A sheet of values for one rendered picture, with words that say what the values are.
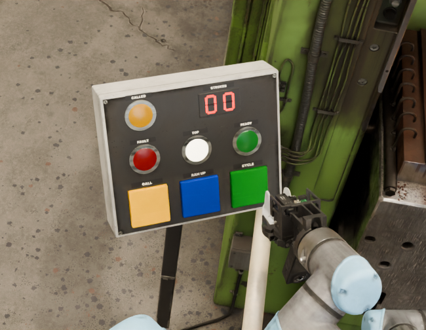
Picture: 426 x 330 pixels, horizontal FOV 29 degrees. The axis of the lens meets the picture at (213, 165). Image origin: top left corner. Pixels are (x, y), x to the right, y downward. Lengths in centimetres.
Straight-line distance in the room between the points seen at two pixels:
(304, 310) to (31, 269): 155
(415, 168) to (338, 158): 26
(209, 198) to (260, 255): 41
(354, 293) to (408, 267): 78
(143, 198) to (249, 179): 21
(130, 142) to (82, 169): 139
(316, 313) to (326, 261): 8
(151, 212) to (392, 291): 75
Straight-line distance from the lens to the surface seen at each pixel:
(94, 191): 282
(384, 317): 160
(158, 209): 155
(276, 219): 139
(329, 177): 204
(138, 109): 147
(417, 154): 178
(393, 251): 193
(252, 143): 156
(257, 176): 159
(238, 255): 224
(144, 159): 151
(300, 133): 188
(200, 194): 156
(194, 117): 151
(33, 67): 322
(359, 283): 120
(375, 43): 172
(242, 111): 154
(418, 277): 202
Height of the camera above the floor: 227
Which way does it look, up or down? 51 degrees down
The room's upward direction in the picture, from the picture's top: 10 degrees clockwise
